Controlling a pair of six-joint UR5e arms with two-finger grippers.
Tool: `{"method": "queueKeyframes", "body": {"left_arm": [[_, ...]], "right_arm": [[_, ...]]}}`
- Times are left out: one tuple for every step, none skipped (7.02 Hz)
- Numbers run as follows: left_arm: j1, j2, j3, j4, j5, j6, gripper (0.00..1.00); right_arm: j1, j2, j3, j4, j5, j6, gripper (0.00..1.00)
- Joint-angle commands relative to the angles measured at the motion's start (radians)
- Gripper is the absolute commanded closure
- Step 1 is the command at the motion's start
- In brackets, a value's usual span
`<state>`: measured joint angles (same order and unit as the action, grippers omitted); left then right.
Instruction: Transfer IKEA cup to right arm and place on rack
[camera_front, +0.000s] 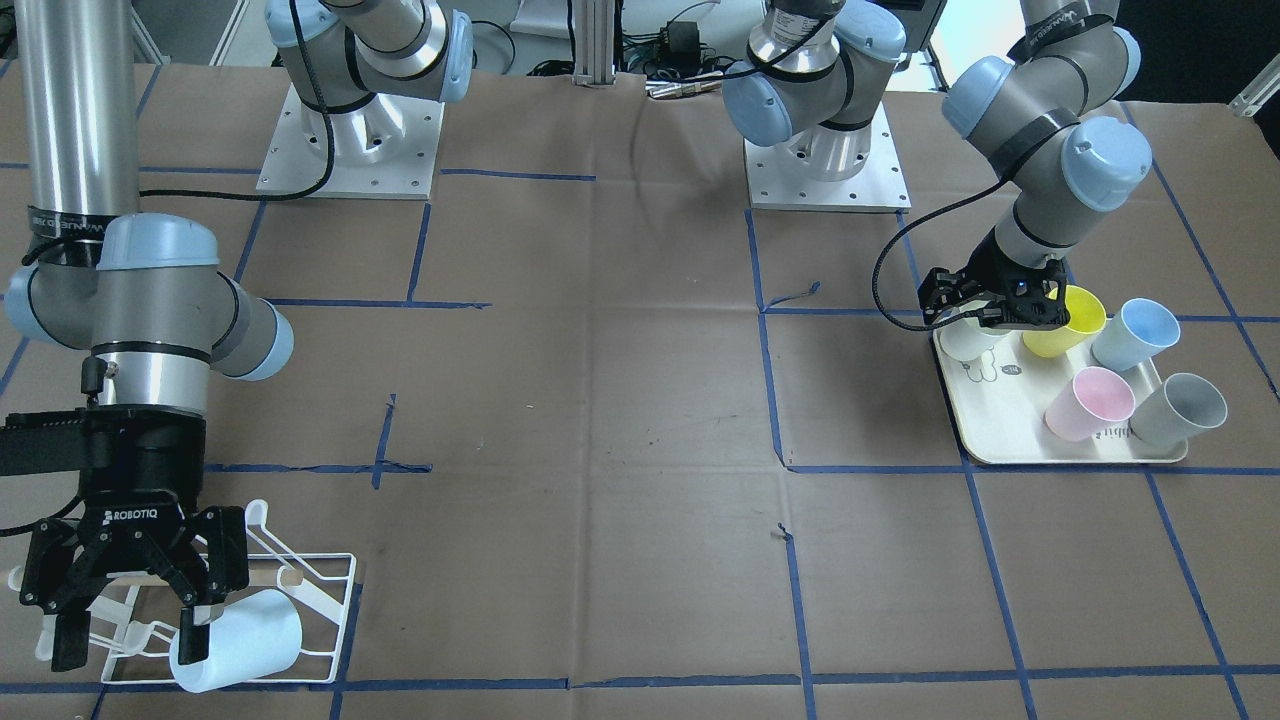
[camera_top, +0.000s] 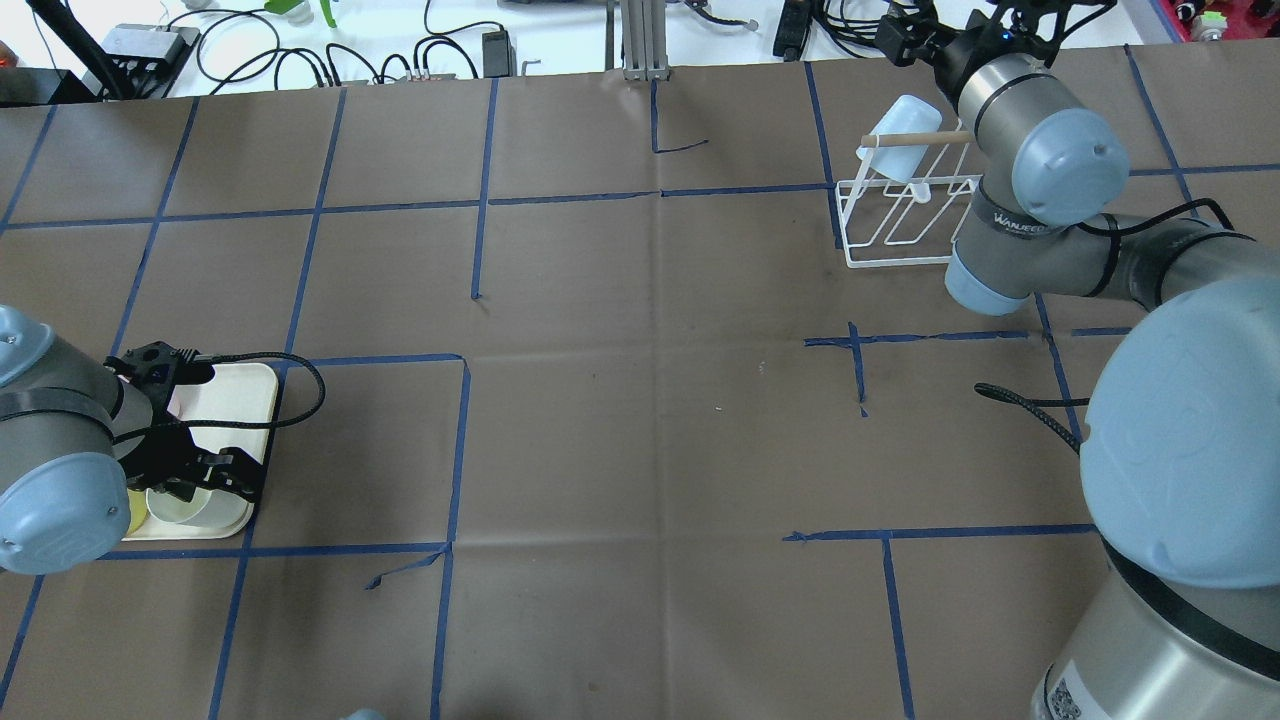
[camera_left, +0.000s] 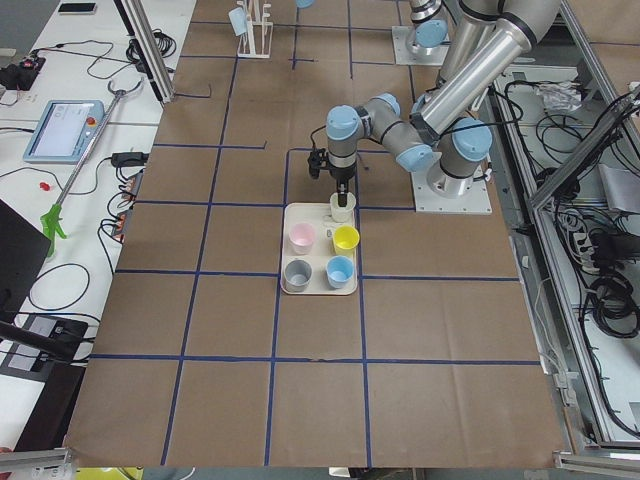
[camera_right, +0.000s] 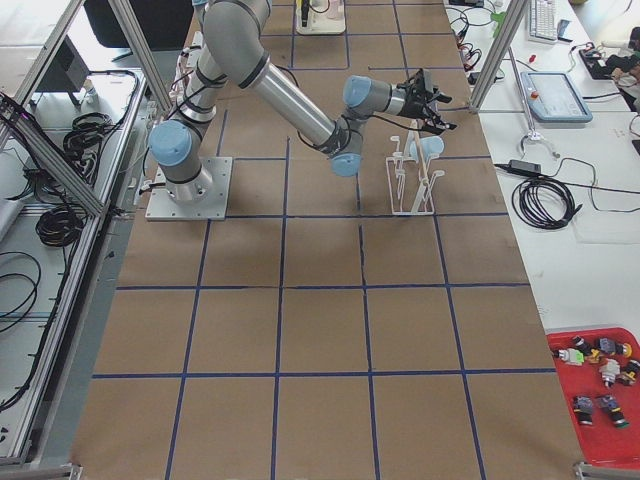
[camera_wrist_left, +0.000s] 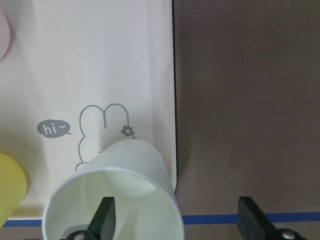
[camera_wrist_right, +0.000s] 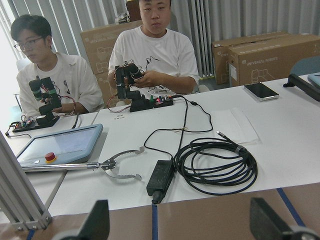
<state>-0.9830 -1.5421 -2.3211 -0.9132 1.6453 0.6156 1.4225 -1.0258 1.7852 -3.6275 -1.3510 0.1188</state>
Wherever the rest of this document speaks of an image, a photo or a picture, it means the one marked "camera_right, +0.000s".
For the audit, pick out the cream serving tray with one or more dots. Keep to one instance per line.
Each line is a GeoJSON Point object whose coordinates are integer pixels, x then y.
{"type": "Point", "coordinates": [325, 18]}

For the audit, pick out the white wire cup rack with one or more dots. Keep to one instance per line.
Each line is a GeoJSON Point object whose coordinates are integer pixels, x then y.
{"type": "Point", "coordinates": [410, 182]}

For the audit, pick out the white keyboard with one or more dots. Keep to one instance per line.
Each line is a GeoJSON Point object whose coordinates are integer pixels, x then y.
{"type": "Point", "coordinates": [541, 21]}

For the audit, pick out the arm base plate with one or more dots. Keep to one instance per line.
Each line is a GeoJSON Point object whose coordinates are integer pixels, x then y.
{"type": "Point", "coordinates": [206, 197]}

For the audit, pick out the green handled reacher grabber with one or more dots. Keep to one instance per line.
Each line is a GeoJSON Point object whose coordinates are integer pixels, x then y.
{"type": "Point", "coordinates": [532, 136]}

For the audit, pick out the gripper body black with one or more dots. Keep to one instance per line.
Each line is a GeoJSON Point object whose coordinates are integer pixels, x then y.
{"type": "Point", "coordinates": [413, 105]}

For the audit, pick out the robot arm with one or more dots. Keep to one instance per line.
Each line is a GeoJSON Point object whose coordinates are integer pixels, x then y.
{"type": "Point", "coordinates": [233, 61]}

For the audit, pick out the black power adapter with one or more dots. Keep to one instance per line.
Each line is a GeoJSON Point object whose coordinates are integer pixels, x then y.
{"type": "Point", "coordinates": [524, 168]}

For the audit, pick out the aluminium frame post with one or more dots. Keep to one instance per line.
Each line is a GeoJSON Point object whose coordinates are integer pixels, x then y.
{"type": "Point", "coordinates": [512, 18]}

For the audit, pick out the red parts tray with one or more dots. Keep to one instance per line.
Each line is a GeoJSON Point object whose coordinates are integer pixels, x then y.
{"type": "Point", "coordinates": [602, 443]}

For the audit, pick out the teach pendant tablet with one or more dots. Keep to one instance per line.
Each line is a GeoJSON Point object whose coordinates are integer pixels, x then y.
{"type": "Point", "coordinates": [553, 98]}

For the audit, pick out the light blue cup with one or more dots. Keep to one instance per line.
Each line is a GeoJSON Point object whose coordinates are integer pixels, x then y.
{"type": "Point", "coordinates": [431, 146]}

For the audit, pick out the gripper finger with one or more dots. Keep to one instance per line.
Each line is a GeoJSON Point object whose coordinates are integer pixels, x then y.
{"type": "Point", "coordinates": [441, 97]}
{"type": "Point", "coordinates": [304, 7]}
{"type": "Point", "coordinates": [435, 124]}

